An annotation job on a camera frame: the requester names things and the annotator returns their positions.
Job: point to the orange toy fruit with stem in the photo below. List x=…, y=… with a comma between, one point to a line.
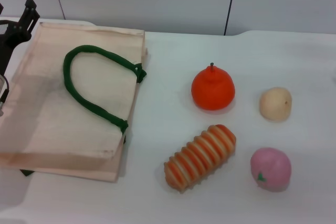
x=212, y=90

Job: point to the pink toy peach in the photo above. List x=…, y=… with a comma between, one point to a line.
x=271, y=167

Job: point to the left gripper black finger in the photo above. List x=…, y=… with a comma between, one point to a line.
x=27, y=22
x=1, y=8

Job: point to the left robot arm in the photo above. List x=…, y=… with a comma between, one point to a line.
x=1, y=108

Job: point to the orange striped toy bread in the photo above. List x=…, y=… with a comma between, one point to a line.
x=202, y=155

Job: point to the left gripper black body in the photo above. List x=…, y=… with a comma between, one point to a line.
x=8, y=41

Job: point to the beige round toy fruit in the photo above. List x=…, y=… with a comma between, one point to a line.
x=275, y=104

